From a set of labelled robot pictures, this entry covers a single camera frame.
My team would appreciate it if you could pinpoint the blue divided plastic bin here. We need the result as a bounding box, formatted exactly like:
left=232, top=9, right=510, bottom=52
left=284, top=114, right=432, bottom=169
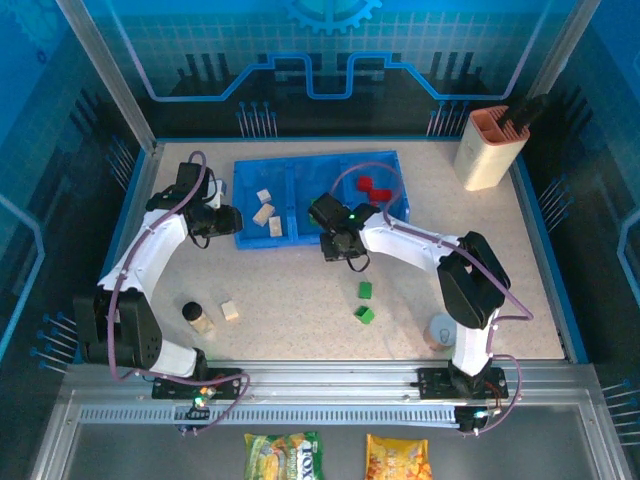
left=232, top=149, right=413, bottom=250

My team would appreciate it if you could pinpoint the spice jar with black lid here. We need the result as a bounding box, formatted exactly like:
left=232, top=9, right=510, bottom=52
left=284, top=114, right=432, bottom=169
left=180, top=301, right=216, bottom=337

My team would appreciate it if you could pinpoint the cream holder with pink rim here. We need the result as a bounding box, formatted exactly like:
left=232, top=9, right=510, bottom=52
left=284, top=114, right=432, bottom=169
left=453, top=105, right=531, bottom=192

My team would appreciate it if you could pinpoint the tin can with pull tab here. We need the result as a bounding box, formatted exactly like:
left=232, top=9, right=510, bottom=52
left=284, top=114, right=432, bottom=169
left=423, top=313, right=459, bottom=353

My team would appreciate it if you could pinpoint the black connector box with LED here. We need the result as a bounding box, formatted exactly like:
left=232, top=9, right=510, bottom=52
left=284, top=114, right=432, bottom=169
left=455, top=405, right=501, bottom=435
left=174, top=394, right=214, bottom=434

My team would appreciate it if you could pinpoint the black tool in holder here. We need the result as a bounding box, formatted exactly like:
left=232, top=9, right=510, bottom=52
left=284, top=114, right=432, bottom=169
left=499, top=93, right=551, bottom=137

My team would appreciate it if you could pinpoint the green snack bag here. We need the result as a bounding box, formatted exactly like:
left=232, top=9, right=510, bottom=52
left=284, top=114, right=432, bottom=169
left=243, top=431, right=326, bottom=480

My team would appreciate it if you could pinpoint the yellow snack bag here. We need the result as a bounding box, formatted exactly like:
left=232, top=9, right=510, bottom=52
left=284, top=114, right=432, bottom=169
left=364, top=432, right=434, bottom=480

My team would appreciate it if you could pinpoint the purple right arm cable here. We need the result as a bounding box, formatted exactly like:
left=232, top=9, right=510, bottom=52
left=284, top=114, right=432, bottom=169
left=331, top=160, right=535, bottom=437

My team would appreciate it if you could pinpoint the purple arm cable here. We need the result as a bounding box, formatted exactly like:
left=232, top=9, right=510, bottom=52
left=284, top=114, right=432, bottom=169
left=107, top=149, right=251, bottom=436
left=331, top=160, right=535, bottom=437

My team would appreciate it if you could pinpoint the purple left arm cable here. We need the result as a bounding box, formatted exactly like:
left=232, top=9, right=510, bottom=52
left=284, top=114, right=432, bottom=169
left=107, top=149, right=251, bottom=436

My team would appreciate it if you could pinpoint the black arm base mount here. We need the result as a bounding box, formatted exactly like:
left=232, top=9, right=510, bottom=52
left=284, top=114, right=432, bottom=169
left=417, top=367, right=509, bottom=400
left=152, top=366, right=244, bottom=400

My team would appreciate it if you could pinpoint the aluminium frame rail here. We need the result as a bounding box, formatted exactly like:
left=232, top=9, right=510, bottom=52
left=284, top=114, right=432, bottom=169
left=64, top=360, right=599, bottom=401

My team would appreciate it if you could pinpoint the aluminium frame post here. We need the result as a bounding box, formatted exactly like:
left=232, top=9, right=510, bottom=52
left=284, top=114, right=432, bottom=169
left=54, top=0, right=164, bottom=154
left=524, top=0, right=604, bottom=101

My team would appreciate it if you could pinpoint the grey slotted cable duct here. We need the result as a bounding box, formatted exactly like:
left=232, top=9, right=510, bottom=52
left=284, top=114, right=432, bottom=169
left=79, top=405, right=461, bottom=427

